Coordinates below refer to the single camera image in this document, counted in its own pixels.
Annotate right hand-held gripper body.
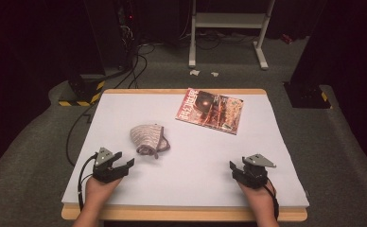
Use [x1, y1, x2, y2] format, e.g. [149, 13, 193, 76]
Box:
[236, 153, 277, 189]

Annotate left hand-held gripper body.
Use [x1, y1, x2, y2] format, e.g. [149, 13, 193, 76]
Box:
[92, 147, 131, 184]

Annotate striped cloth face mask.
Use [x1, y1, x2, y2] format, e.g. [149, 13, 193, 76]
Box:
[130, 123, 171, 160]

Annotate red cover magazine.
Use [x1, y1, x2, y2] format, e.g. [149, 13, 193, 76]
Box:
[175, 87, 245, 136]

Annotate person's left hand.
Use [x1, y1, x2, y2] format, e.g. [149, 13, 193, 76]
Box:
[85, 177, 123, 207]

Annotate person's right hand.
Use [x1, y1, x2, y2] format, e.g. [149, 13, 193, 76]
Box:
[238, 183, 277, 218]

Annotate white table cover sheet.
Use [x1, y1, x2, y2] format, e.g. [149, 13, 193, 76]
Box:
[61, 93, 310, 208]

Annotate black stand base hazard stripes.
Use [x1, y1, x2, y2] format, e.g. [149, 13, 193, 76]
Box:
[283, 80, 333, 110]
[58, 74, 106, 108]

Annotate black equipment rack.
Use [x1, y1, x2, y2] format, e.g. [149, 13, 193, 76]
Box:
[114, 0, 142, 69]

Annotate small red object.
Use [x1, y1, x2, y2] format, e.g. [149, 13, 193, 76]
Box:
[280, 33, 294, 45]

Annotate white metal stand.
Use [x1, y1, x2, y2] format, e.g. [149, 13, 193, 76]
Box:
[188, 0, 275, 71]

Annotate black floor cable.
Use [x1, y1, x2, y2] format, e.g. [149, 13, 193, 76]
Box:
[65, 102, 98, 168]

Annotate black cable bundle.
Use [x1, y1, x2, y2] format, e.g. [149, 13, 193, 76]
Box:
[114, 44, 157, 90]

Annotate cables under white stand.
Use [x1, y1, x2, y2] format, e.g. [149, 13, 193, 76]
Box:
[178, 29, 258, 51]

